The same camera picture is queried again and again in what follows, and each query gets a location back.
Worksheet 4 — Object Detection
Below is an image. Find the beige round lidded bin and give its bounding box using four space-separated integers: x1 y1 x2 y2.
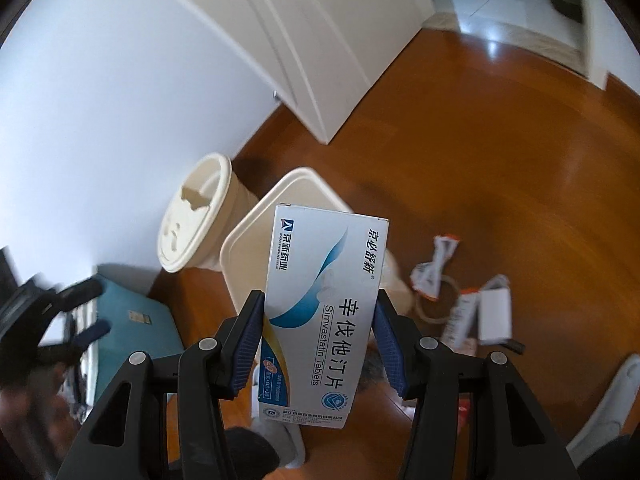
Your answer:
157 153 258 273

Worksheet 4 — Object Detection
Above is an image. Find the grey right slipper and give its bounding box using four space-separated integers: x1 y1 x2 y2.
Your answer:
566 353 639 468

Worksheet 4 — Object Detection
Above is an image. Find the grey slipper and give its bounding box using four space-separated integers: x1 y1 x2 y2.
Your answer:
566 353 639 468
250 417 306 469

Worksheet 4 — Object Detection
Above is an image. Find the grey left slipper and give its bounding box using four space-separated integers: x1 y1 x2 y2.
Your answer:
250 417 306 469

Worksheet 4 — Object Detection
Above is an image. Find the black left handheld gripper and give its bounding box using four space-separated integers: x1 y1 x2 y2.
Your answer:
1 247 111 404

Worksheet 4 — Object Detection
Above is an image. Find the white door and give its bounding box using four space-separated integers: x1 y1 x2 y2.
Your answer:
176 0 435 144

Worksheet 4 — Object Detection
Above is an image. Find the clear tape roll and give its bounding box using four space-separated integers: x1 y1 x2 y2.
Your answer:
414 275 460 326

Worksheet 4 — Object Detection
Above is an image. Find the white blue medicine box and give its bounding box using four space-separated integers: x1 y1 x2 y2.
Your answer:
258 204 388 429

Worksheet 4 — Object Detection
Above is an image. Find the white orange snack wrapper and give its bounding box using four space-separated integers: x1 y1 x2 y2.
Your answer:
410 235 460 301

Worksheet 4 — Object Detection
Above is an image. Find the beige square trash bin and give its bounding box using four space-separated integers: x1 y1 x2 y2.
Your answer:
220 167 417 321

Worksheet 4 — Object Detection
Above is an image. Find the white crumpled paper box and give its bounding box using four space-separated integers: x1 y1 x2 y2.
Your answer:
477 274 512 346

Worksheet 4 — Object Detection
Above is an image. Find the teal storage box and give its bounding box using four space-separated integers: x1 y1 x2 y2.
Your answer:
94 274 184 400

